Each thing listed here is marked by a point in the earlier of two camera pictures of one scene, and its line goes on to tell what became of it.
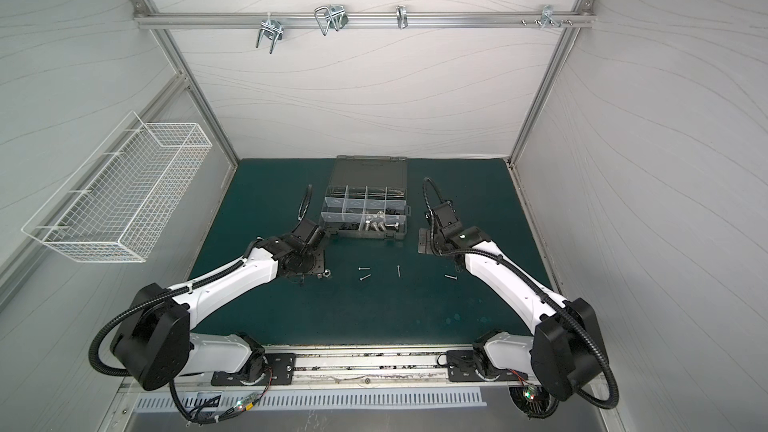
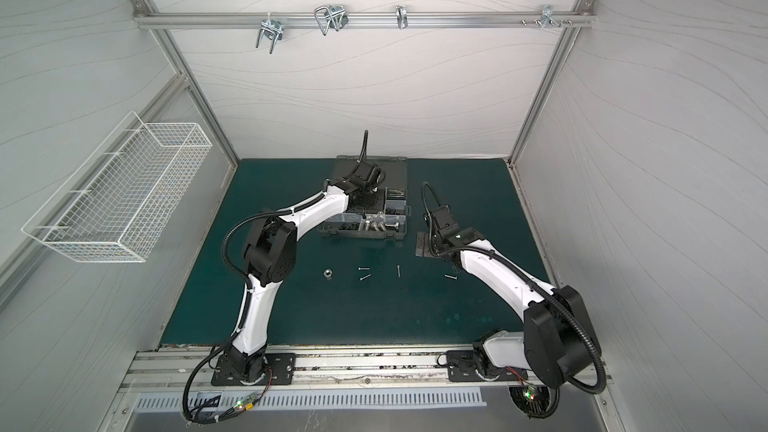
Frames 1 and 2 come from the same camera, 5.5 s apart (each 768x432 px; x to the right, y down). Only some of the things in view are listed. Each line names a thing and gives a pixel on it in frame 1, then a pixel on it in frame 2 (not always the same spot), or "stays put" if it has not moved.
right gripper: (442, 216) stays put
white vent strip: (396, 398) stays put
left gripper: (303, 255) to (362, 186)
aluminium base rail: (355, 369) stays put
